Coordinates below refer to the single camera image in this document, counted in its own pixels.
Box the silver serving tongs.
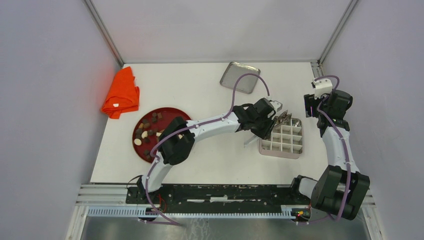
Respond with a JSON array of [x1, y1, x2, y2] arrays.
[[243, 110, 292, 148]]

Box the pink tin box with dividers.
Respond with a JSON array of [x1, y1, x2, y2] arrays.
[[258, 118, 304, 160]]

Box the red round plate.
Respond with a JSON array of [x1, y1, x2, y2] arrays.
[[131, 107, 191, 163]]

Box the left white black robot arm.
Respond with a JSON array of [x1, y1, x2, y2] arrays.
[[137, 98, 283, 204]]

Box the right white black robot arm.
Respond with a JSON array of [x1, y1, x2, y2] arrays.
[[288, 90, 370, 220]]

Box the silver tin lid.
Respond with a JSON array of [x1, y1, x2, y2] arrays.
[[219, 61, 262, 95]]

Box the orange folded cloth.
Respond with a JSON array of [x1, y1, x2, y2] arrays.
[[100, 66, 140, 119]]

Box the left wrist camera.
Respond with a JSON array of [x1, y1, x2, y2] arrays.
[[269, 100, 283, 113]]

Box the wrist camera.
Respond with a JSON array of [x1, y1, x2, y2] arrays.
[[269, 100, 283, 113], [312, 78, 333, 99]]

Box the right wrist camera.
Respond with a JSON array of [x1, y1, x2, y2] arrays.
[[312, 78, 333, 99]]

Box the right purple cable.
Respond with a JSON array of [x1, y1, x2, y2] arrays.
[[312, 75, 352, 222]]

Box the purple cable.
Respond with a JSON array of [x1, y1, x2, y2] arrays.
[[144, 72, 271, 227], [312, 75, 352, 222]]

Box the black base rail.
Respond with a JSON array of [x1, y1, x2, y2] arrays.
[[125, 183, 310, 214]]

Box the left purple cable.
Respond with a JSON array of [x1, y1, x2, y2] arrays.
[[144, 72, 271, 227]]

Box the white slotted cable duct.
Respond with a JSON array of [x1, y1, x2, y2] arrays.
[[87, 206, 294, 220]]

